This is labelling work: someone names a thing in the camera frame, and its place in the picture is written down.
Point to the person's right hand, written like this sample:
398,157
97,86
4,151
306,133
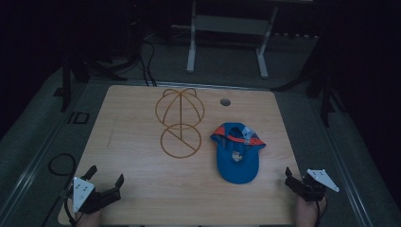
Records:
307,213

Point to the white metal frame stand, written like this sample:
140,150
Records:
193,47

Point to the black tripod stand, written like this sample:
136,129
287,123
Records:
66,85
324,101

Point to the blue cap with orange trim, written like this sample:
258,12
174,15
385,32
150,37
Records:
238,157

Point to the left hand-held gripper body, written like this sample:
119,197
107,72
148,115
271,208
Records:
91,198

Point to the person's left hand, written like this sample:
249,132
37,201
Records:
90,219

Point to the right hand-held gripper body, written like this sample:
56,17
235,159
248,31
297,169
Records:
310,187

